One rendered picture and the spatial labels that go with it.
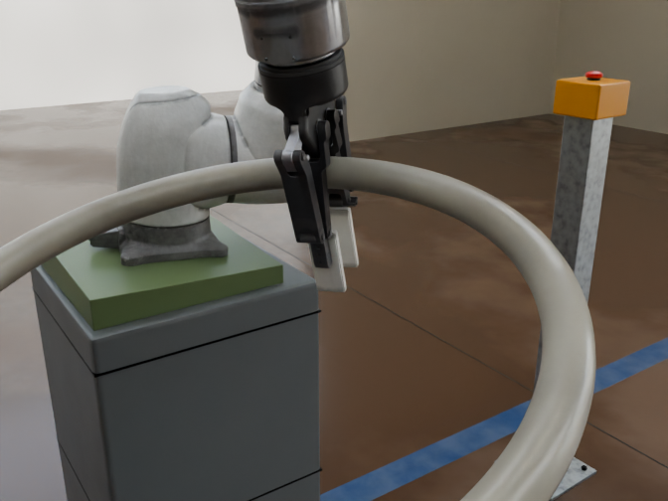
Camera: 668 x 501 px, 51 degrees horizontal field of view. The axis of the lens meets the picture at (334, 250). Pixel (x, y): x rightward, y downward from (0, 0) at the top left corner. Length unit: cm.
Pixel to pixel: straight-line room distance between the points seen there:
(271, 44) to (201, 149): 61
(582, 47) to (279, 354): 687
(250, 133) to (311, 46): 62
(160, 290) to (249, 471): 40
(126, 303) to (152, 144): 26
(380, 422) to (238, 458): 103
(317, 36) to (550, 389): 33
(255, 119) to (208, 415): 50
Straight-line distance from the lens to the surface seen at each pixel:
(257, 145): 119
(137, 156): 119
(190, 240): 123
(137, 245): 123
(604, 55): 772
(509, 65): 757
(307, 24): 58
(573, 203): 179
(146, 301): 113
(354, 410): 234
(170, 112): 117
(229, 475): 132
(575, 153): 177
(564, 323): 44
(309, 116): 61
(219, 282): 116
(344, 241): 72
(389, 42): 648
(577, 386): 40
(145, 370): 114
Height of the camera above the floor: 128
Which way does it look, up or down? 20 degrees down
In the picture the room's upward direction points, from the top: straight up
